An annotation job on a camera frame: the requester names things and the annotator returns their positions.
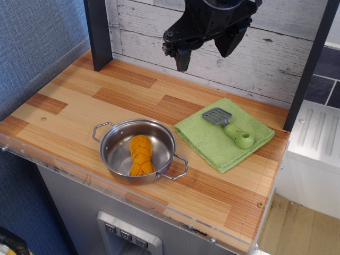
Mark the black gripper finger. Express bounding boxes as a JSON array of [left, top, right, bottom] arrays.
[[174, 49, 191, 72], [214, 28, 247, 58]]

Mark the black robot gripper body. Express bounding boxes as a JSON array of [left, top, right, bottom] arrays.
[[163, 1, 262, 57]]

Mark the orange plush fish toy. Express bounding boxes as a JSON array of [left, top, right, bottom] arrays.
[[129, 135, 155, 176]]

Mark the green folded towel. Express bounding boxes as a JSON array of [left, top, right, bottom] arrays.
[[174, 98, 275, 173]]

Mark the green grey toy spatula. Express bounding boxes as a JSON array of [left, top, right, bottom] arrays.
[[202, 107, 254, 149]]

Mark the stainless steel pot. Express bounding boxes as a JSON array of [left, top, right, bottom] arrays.
[[92, 118, 188, 185]]

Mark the white ridged side cabinet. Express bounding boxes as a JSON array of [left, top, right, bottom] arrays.
[[276, 100, 339, 218]]

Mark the silver dispenser button panel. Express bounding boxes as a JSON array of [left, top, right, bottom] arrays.
[[97, 211, 163, 254]]

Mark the clear acrylic table guard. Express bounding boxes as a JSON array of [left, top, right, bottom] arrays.
[[1, 130, 290, 254]]

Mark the yellow black object bottom left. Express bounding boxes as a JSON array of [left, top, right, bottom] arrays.
[[1, 227, 33, 255]]

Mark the dark left shelf post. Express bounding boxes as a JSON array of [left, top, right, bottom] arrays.
[[83, 0, 113, 71]]

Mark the dark shelf post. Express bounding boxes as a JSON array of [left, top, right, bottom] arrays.
[[83, 0, 113, 71], [283, 0, 339, 132]]

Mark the dark right shelf post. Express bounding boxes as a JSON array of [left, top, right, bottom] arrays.
[[283, 0, 339, 132]]

